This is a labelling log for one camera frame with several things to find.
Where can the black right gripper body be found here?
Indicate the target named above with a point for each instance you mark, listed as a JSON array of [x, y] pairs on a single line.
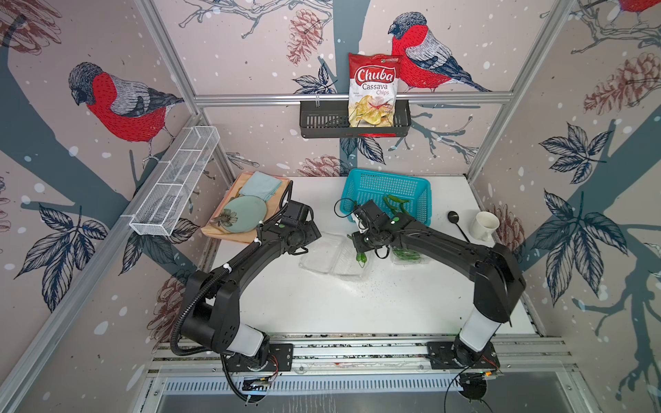
[[365, 241]]

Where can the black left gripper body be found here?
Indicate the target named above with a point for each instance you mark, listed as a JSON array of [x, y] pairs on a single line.
[[307, 233]]

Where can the small green pepper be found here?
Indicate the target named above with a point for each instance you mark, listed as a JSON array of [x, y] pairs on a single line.
[[396, 204], [361, 259]]

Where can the teal plastic mesh basket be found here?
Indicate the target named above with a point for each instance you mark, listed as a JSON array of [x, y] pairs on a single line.
[[367, 185]]

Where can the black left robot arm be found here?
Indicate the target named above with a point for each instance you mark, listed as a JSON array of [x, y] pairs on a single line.
[[209, 316]]

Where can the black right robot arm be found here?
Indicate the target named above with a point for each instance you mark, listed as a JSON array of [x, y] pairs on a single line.
[[494, 271]]

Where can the green ceramic plate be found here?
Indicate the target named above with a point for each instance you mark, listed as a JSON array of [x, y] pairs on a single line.
[[241, 214]]

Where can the wooden tray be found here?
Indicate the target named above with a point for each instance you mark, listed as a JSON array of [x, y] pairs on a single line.
[[246, 237]]

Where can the light green folded cloth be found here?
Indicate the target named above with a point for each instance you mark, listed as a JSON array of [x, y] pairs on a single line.
[[261, 186]]

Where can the black metal spoon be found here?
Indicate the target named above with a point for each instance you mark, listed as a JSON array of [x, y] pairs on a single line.
[[453, 217]]

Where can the white ceramic cup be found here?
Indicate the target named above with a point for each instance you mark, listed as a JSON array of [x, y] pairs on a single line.
[[484, 225]]

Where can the Chuba cassava chips bag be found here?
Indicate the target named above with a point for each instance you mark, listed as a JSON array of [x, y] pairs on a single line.
[[373, 85]]

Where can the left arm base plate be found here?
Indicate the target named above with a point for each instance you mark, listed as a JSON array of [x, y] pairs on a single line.
[[270, 358]]

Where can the white wire wall basket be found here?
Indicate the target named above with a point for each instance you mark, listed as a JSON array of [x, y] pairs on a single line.
[[163, 207]]

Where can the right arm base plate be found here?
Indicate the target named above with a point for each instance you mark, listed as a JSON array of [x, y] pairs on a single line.
[[445, 355]]

